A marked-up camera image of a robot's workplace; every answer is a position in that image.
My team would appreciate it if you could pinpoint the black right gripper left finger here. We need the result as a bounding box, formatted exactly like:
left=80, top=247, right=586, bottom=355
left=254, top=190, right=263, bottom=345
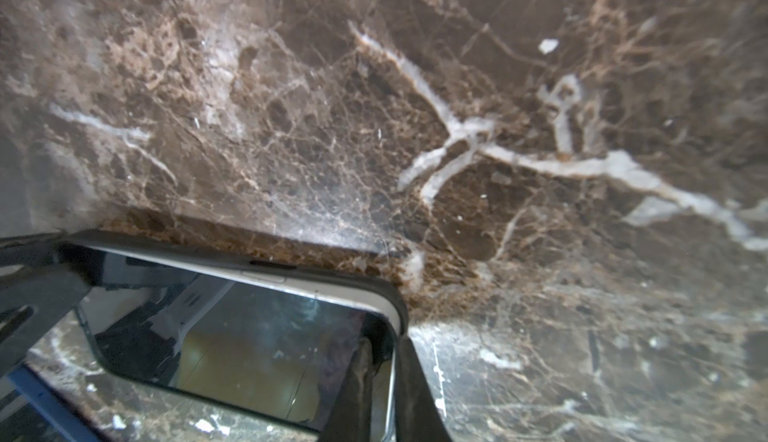
left=317, top=338, right=373, bottom=442

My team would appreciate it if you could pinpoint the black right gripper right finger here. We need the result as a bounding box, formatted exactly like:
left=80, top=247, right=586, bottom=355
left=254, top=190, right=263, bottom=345
left=394, top=335, right=452, bottom=442

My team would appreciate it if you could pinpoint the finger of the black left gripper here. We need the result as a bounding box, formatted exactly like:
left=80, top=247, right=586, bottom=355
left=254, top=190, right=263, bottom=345
left=1, top=233, right=92, bottom=376

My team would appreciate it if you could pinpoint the black smartphone gold edge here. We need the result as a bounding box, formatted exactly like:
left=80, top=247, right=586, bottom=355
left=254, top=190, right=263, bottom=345
left=74, top=249, right=400, bottom=437

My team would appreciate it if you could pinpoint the black phone case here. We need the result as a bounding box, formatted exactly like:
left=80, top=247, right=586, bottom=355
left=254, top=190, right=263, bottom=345
left=56, top=228, right=410, bottom=442

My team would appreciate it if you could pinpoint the dark blue smartphone left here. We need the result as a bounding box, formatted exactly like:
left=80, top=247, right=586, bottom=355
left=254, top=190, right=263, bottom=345
left=4, top=364, right=105, bottom=442

